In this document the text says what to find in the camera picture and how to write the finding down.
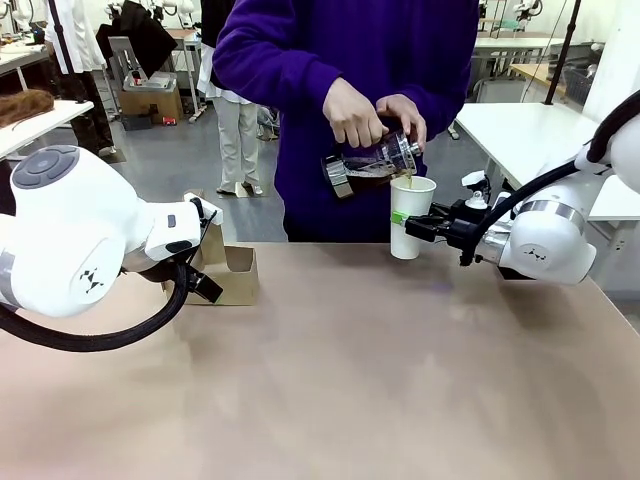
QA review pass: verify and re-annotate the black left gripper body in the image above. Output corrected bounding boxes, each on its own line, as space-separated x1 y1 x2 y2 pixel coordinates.
187 270 225 305

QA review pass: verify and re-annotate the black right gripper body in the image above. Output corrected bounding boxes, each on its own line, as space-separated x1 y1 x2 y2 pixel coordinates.
433 199 494 267

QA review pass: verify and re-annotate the white paper cup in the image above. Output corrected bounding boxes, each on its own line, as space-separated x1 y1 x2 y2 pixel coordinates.
389 175 438 260

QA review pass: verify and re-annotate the brown cardboard cup carrier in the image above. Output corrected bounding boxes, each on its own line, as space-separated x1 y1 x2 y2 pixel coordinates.
160 188 260 306

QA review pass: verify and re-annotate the glass french press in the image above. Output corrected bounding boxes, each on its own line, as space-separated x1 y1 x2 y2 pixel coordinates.
319 127 419 204

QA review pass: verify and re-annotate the person left forearm purple sleeve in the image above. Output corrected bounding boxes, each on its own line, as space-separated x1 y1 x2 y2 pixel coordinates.
409 44 475 121

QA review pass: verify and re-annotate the person right forearm purple sleeve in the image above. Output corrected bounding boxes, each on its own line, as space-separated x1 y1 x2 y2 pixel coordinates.
212 19 346 109

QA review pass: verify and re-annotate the person left hand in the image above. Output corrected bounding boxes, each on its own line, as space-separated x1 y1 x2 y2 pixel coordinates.
374 94 429 154

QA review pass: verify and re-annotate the person right hand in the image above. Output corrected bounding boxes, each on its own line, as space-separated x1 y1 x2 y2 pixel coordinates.
322 77 391 150

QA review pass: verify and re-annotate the large white table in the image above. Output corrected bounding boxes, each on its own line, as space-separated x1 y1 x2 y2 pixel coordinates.
453 102 640 251

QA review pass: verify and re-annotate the bystander in beige trousers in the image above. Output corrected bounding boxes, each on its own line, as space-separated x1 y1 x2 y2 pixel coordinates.
196 0 265 196

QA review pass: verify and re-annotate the person purple sweater torso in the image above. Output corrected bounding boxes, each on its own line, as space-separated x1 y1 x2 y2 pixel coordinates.
212 0 476 244

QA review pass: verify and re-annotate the grey background workbench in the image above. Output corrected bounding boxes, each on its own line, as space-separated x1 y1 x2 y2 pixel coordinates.
472 30 569 104

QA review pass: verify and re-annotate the cardboard box on floor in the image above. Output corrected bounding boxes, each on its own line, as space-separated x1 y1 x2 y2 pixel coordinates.
118 85 184 125

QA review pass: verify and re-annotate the black tripod pole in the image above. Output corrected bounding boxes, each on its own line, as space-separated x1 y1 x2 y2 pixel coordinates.
543 0 584 106

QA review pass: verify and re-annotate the grey case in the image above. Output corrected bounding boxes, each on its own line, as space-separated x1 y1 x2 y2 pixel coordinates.
122 71 179 94

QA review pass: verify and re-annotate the small white table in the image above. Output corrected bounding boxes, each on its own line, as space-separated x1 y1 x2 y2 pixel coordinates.
0 99 95 160

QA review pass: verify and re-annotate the brown furry object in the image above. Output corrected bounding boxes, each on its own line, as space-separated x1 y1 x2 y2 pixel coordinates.
0 89 55 125

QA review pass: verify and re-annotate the black hanging cloth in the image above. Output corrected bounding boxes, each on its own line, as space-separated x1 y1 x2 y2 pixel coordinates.
94 0 179 81

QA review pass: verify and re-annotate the bystander in white coat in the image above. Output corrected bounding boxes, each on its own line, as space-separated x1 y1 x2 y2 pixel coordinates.
45 0 117 157

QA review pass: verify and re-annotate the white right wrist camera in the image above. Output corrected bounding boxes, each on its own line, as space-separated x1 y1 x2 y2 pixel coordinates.
461 169 512 212

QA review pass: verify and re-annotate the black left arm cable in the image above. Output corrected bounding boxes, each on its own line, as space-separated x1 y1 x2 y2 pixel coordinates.
0 252 190 354

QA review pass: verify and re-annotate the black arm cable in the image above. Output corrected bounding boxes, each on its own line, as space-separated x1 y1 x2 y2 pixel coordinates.
0 252 190 354
459 89 640 266

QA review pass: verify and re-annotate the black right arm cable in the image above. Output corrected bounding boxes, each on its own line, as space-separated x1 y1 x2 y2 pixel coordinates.
459 89 640 266

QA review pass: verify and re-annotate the black wire basket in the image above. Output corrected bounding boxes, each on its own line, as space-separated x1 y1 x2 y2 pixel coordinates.
563 67 601 104

